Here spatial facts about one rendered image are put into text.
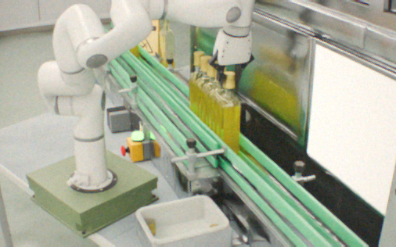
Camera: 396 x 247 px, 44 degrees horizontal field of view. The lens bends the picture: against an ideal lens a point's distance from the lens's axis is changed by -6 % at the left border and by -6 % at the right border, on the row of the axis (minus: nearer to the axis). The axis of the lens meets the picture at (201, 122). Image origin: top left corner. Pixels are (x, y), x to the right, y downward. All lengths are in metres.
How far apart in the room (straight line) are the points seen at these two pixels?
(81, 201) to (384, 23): 0.96
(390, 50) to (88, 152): 0.89
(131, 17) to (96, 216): 0.62
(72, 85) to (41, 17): 6.01
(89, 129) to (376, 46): 0.82
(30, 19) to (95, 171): 5.90
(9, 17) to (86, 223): 5.99
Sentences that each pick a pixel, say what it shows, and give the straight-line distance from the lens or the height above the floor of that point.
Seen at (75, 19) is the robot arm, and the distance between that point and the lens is 1.25.
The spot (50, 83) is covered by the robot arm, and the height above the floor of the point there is 1.20.
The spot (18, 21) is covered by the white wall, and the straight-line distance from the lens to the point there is 7.35.
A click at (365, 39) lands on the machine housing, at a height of 1.36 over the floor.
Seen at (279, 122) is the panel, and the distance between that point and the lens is 1.56.
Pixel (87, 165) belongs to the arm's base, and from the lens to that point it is 1.55.
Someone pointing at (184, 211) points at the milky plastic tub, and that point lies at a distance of 1.52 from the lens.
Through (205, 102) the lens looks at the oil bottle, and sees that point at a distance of 1.65.
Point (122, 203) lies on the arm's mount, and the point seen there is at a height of 0.80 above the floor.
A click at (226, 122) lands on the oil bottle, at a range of 1.55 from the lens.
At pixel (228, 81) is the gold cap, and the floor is 1.14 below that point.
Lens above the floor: 1.64
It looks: 24 degrees down
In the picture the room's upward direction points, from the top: straight up
